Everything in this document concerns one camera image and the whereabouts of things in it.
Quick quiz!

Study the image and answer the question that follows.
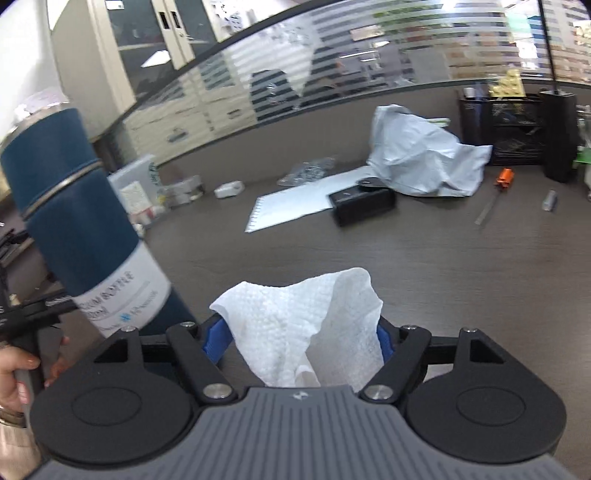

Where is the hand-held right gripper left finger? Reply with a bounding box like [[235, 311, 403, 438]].
[[95, 314, 238, 403]]

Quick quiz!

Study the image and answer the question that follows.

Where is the black mesh desk organizer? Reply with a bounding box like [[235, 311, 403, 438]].
[[458, 88, 548, 165]]

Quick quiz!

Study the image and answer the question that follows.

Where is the blue vacuum bottle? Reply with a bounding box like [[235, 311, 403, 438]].
[[0, 107, 185, 340]]

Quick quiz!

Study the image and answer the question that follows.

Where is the clear plastic lidded cup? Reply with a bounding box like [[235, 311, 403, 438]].
[[107, 154, 167, 227]]

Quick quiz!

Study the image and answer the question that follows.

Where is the white perforated paper sheet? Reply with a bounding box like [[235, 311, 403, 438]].
[[245, 166, 370, 234]]

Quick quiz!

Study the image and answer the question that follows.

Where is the grey crumpled plastic bag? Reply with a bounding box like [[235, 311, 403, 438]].
[[367, 104, 493, 198]]

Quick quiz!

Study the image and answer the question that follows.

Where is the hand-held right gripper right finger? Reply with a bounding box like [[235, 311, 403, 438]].
[[360, 320, 504, 403]]

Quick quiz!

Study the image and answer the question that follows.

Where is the black leather case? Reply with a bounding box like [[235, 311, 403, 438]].
[[329, 176, 398, 227]]

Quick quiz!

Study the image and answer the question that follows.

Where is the green cardboard box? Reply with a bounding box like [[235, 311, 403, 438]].
[[573, 145, 591, 199]]

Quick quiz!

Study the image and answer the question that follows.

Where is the person's left hand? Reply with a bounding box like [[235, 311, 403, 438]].
[[0, 336, 71, 416]]

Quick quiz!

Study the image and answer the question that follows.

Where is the striped glass partition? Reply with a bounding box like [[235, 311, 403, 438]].
[[122, 0, 591, 164]]

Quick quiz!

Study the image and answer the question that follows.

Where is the white paper towel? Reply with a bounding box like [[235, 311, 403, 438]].
[[209, 267, 384, 387]]

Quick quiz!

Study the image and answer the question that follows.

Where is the black office chair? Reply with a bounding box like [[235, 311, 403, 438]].
[[249, 69, 301, 123]]

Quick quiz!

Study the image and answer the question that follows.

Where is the orange-handled screwdriver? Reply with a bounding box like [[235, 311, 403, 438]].
[[475, 168, 514, 225]]

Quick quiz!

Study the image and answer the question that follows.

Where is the white flat box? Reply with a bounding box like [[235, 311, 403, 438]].
[[164, 175, 204, 195], [168, 190, 205, 207]]

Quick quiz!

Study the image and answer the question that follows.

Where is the clear plastic parts bag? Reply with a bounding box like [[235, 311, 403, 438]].
[[277, 157, 338, 186]]

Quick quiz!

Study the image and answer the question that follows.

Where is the beige glass-door cabinet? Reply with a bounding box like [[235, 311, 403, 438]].
[[51, 0, 218, 139]]

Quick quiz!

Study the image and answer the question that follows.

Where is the black lamp base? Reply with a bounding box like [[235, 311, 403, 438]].
[[538, 0, 578, 182]]

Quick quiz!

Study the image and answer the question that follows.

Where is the person's left forearm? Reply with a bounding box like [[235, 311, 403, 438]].
[[0, 422, 43, 477]]

